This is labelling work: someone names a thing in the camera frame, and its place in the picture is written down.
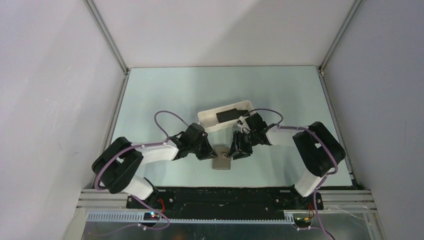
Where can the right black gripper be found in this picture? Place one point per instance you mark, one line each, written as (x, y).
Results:
(241, 151)

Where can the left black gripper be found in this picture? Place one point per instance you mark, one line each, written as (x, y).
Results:
(208, 152)

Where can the silver metal card holder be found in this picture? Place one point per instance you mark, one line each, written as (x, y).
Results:
(222, 161)

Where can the black credit card stack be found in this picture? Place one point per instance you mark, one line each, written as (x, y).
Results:
(231, 114)

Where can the white plastic tray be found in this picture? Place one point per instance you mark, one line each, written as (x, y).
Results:
(208, 118)

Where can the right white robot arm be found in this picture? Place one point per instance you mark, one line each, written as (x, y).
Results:
(319, 150)

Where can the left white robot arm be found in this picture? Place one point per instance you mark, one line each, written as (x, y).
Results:
(115, 169)

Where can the left small circuit board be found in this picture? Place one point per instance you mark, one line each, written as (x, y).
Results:
(151, 216)

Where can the small circuit board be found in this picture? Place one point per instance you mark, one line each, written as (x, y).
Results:
(303, 221)
(151, 216)

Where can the right small circuit board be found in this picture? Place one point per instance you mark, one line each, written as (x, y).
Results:
(303, 221)

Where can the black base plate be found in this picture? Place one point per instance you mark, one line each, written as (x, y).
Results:
(231, 203)

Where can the white slotted cable duct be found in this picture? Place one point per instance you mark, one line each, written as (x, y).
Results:
(142, 217)

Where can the left aluminium frame post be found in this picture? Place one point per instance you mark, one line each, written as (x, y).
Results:
(106, 34)

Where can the aluminium frame post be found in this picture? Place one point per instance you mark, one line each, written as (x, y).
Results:
(339, 35)
(106, 34)

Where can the right aluminium frame post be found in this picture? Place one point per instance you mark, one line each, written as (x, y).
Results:
(339, 35)

